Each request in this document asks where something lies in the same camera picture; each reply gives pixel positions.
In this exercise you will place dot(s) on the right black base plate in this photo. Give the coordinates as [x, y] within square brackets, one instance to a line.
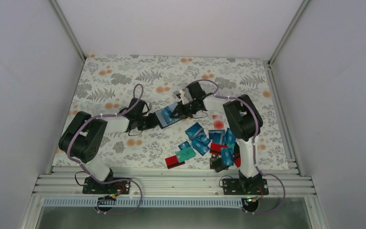
[233, 186]

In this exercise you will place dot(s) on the black leather card holder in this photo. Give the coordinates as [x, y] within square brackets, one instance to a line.
[172, 108]

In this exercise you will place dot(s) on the blue logo card with chip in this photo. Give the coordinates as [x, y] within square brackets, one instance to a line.
[200, 147]

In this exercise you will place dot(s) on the red card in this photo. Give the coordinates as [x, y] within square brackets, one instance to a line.
[215, 148]
[172, 162]

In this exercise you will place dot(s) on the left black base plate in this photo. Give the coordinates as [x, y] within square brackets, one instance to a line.
[93, 187]

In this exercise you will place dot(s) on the black card bottom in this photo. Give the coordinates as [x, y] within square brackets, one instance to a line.
[217, 165]

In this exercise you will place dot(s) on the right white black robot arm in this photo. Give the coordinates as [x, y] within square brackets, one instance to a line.
[243, 119]

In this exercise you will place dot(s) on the blue VIP card with chip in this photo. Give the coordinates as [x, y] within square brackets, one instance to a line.
[164, 117]

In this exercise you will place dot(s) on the grey slotted cable duct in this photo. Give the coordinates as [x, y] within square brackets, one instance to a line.
[145, 202]

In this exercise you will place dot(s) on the blue card centre pile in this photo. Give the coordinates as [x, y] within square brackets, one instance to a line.
[217, 136]

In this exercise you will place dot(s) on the red card lower left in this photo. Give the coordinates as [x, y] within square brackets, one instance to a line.
[172, 162]

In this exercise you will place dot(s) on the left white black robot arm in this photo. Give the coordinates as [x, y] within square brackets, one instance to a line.
[82, 139]

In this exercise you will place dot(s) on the aluminium front rail frame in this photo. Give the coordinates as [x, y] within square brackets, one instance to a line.
[175, 182]

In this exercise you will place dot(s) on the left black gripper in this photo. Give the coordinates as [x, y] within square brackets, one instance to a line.
[153, 122]

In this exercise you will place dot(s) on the blue card upper right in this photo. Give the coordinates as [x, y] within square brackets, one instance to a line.
[230, 139]

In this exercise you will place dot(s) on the blue striped card upper left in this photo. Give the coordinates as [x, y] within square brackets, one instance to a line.
[195, 131]

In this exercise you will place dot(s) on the green VIP card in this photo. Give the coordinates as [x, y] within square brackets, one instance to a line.
[185, 154]

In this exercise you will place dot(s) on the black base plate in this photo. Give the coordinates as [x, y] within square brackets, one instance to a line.
[233, 186]
[93, 187]

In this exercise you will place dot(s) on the blue VIP card lower right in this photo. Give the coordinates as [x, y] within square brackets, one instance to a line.
[227, 156]

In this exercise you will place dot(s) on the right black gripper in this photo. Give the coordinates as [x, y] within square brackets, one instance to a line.
[180, 110]

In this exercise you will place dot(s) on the red card middle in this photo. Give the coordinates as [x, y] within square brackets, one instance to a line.
[215, 148]

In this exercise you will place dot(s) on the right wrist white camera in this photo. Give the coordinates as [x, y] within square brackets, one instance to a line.
[182, 97]

